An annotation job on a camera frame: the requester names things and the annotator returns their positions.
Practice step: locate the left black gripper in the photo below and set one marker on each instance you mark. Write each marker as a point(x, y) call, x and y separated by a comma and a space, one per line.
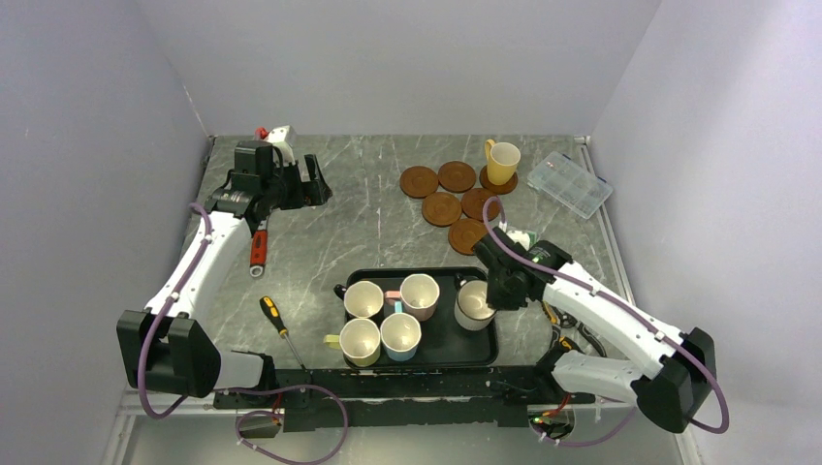
point(315, 192)

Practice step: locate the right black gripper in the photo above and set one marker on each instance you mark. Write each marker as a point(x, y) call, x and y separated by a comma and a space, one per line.
point(499, 301)

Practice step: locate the white ribbed mug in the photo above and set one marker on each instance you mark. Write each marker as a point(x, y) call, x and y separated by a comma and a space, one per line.
point(473, 312)

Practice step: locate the brown wooden coaster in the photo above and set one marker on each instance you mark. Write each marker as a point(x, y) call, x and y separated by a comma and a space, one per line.
point(418, 182)
point(499, 189)
point(441, 209)
point(456, 177)
point(472, 202)
point(464, 234)

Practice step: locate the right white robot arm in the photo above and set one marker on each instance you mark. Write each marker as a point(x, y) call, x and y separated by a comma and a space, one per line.
point(665, 372)

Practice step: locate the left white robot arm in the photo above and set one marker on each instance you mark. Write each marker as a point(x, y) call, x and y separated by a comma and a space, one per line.
point(163, 346)

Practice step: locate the green screw bit box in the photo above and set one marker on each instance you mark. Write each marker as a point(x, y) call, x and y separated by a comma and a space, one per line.
point(525, 239)

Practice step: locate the pink mug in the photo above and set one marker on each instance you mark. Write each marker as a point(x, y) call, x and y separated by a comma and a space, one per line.
point(418, 294)

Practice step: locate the black plastic tray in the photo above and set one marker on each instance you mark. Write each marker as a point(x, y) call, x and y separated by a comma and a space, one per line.
point(444, 342)

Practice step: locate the clear plastic organizer box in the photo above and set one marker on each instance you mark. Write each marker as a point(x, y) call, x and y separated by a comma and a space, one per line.
point(570, 184)

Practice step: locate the light blue mug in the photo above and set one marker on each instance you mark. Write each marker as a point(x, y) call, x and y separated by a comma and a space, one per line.
point(401, 334)

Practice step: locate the yellow black screwdriver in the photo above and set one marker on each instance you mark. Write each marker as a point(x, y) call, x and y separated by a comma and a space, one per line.
point(273, 314)

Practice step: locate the pale yellow mug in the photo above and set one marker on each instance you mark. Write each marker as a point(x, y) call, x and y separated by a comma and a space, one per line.
point(359, 341)

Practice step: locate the yellow handled pliers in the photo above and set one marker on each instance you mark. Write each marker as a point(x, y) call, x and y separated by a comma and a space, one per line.
point(554, 316)

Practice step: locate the red handled adjustable wrench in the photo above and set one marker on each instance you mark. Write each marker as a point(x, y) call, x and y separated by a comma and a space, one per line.
point(259, 250)

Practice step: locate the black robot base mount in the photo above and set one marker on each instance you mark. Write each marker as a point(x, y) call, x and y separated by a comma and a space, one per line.
point(506, 396)

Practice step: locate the black handled cream mug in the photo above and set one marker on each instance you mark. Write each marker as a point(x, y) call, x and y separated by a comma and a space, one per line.
point(363, 299)

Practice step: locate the aluminium frame rail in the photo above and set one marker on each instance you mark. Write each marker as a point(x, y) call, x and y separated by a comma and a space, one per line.
point(663, 372)

